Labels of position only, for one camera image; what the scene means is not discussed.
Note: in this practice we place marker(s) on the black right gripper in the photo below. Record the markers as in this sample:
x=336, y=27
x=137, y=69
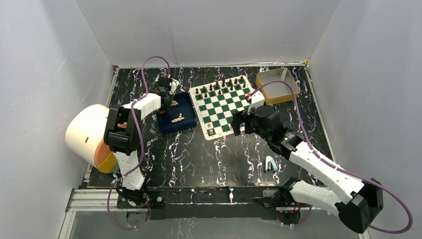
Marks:
x=239, y=117

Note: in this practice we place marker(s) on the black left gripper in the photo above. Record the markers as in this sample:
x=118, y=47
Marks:
x=165, y=108

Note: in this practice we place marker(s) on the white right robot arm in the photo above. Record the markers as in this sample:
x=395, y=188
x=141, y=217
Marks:
x=354, y=202

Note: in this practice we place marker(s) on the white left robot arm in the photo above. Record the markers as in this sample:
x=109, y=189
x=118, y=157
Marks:
x=123, y=136

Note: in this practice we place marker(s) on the green white chess board mat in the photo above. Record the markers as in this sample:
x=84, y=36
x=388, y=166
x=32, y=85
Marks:
x=218, y=109

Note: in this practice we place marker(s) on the dark blue tin box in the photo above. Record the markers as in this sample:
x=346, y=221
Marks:
x=186, y=108

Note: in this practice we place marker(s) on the gold tin box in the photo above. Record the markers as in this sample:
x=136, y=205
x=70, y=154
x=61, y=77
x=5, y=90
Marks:
x=276, y=93

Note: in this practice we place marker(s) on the small white blue stapler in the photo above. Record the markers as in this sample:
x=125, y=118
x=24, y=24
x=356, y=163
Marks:
x=270, y=164

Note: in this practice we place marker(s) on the white orange cylindrical appliance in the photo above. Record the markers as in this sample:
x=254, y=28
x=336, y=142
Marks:
x=85, y=137

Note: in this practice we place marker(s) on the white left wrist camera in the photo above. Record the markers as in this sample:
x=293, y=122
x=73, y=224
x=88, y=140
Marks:
x=173, y=86

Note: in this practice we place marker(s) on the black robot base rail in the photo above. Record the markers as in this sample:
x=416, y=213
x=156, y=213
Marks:
x=267, y=203

